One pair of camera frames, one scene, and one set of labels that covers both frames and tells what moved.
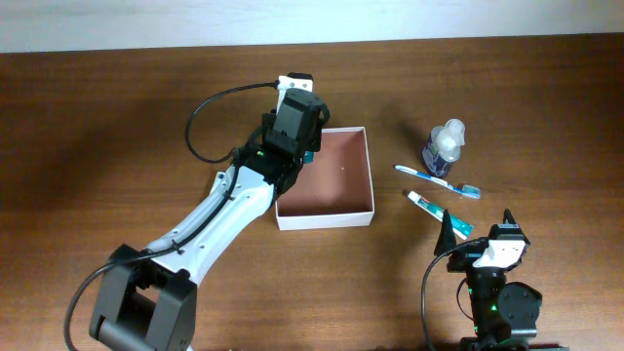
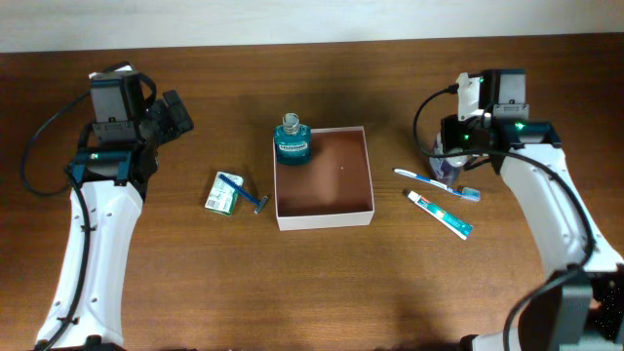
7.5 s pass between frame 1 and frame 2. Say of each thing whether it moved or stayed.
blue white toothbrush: stayed
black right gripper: moved
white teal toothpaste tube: stayed
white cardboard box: stayed
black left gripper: moved
